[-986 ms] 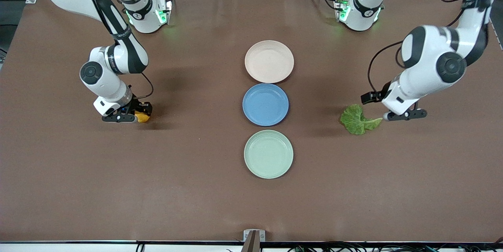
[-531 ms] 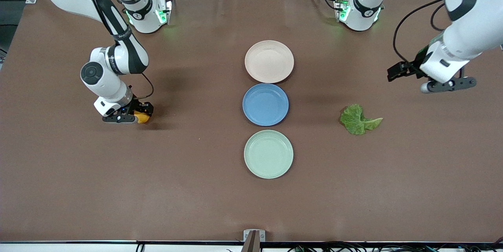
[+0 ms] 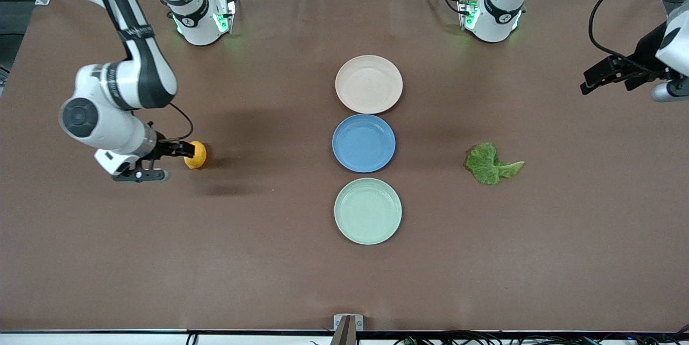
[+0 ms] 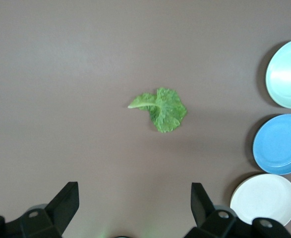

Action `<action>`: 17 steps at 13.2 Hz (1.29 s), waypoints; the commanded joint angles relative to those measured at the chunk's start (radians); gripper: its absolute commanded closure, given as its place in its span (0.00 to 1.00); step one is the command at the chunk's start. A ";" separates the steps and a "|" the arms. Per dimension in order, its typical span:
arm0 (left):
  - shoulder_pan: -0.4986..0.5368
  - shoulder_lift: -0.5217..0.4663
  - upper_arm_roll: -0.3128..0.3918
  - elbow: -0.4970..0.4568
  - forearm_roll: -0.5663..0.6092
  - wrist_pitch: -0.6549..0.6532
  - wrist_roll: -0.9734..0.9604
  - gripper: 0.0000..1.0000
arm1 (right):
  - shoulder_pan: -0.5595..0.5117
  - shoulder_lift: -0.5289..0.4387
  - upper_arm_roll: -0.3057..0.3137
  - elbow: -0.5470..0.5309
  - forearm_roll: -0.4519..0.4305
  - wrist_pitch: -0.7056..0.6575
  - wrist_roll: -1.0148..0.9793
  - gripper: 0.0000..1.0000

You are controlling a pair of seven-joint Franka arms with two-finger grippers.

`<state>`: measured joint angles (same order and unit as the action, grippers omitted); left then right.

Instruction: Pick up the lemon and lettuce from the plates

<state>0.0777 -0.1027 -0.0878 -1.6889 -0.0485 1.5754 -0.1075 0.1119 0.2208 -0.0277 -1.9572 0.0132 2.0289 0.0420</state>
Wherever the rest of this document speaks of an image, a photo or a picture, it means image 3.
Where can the beige round plate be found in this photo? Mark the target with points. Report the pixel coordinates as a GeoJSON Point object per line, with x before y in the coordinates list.
{"type": "Point", "coordinates": [368, 84]}

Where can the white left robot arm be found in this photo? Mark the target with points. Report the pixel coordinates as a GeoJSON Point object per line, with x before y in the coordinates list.
{"type": "Point", "coordinates": [498, 11]}

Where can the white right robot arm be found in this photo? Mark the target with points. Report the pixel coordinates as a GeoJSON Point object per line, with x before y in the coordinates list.
{"type": "Point", "coordinates": [140, 65]}

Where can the metal table edge bracket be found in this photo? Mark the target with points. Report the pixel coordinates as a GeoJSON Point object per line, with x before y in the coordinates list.
{"type": "Point", "coordinates": [347, 329]}

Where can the blue round plate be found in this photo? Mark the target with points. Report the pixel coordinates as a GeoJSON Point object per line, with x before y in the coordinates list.
{"type": "Point", "coordinates": [363, 143]}

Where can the light green round plate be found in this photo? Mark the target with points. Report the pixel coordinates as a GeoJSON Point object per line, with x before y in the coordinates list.
{"type": "Point", "coordinates": [367, 210]}

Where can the green lettuce leaf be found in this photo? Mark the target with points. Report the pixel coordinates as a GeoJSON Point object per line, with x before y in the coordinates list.
{"type": "Point", "coordinates": [487, 164]}

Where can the yellow lemon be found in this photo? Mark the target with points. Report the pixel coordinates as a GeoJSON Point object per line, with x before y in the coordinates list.
{"type": "Point", "coordinates": [196, 155]}

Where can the brown table cover mat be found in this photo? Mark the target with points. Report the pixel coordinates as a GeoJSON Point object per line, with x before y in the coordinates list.
{"type": "Point", "coordinates": [269, 253]}

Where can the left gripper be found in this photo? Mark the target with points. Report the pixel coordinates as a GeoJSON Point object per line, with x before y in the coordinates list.
{"type": "Point", "coordinates": [647, 49]}

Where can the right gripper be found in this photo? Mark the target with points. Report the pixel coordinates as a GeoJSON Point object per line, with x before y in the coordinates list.
{"type": "Point", "coordinates": [163, 148]}

